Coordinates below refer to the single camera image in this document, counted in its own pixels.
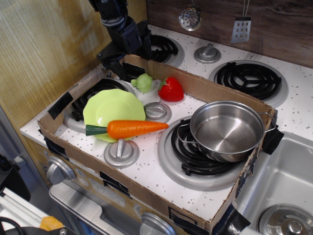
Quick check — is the hanging silver strainer ladle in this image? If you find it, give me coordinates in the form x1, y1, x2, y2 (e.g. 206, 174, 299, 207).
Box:
179, 0, 203, 32

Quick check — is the rear right black burner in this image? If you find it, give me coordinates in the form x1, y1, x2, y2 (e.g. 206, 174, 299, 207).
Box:
208, 60, 289, 108

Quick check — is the stainless steel pan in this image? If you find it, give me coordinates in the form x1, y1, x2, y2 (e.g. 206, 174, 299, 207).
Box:
189, 100, 276, 163

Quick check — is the black device left edge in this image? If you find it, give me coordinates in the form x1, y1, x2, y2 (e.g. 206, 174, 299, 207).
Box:
0, 155, 31, 202

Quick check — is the red toy strawberry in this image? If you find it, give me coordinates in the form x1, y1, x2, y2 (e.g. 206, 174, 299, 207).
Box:
158, 77, 184, 102

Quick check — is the rear left black burner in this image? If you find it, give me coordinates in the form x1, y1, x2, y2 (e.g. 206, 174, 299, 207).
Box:
132, 35, 185, 68

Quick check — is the front left black burner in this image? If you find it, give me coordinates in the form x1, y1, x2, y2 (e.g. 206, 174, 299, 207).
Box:
63, 78, 135, 134

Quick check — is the front right black burner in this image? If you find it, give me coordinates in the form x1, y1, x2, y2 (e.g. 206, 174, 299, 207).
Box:
157, 116, 245, 191

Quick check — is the orange object lower left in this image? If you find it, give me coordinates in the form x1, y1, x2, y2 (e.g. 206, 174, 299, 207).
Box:
39, 216, 64, 232

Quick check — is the silver knob front stovetop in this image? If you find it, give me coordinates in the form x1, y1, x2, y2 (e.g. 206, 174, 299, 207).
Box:
104, 139, 139, 168

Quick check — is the light green toy broccoli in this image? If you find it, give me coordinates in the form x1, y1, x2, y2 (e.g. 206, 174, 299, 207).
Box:
131, 73, 153, 93

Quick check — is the silver oven door handle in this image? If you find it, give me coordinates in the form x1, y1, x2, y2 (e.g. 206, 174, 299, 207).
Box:
49, 183, 127, 235

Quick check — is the silver knob middle stovetop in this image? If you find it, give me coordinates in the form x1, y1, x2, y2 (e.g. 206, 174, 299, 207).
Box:
144, 102, 172, 123

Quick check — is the silver toy sink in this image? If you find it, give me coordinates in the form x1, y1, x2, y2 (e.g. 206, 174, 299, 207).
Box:
236, 132, 313, 235

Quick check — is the silver oven knob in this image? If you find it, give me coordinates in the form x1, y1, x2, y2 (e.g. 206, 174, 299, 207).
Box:
139, 212, 176, 235
46, 156, 76, 185

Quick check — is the black cable lower left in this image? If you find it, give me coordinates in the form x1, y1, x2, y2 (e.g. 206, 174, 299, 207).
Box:
0, 216, 25, 235

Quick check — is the silver right oven knob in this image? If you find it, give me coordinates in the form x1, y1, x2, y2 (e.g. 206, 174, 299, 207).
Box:
139, 212, 176, 235

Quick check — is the brown cardboard fence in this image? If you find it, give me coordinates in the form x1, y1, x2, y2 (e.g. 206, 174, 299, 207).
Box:
38, 55, 276, 232

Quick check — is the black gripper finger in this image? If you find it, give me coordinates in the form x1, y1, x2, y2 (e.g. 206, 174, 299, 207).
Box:
101, 58, 127, 80
138, 21, 152, 60

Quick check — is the silver left oven knob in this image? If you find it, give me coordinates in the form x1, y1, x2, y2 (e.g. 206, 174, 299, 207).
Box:
46, 156, 76, 185

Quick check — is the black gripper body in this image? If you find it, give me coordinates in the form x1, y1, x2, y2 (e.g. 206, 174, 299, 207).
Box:
97, 17, 147, 63

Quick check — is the silver sink drain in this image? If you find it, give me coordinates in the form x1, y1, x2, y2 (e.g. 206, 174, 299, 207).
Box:
257, 204, 313, 235

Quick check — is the black burner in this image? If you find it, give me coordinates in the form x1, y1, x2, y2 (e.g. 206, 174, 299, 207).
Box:
63, 78, 135, 134
157, 116, 245, 191
208, 60, 289, 108
132, 35, 185, 68

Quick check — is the silver knob rear stovetop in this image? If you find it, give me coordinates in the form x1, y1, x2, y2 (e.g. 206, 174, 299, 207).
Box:
194, 44, 222, 64

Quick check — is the hanging silver slotted spatula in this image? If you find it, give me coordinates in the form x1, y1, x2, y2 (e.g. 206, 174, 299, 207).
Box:
231, 0, 251, 44

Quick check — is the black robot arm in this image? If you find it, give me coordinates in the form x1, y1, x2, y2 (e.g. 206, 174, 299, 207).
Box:
90, 0, 152, 81

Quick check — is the light green plastic plate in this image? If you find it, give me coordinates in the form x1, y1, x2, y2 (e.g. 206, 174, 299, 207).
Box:
83, 89, 146, 127

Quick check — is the silver knob stovetop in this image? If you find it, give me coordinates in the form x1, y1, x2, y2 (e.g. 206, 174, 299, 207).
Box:
144, 102, 172, 123
104, 139, 139, 168
194, 44, 222, 64

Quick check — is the orange toy carrot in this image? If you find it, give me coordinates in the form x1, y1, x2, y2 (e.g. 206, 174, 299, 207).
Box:
86, 120, 169, 140

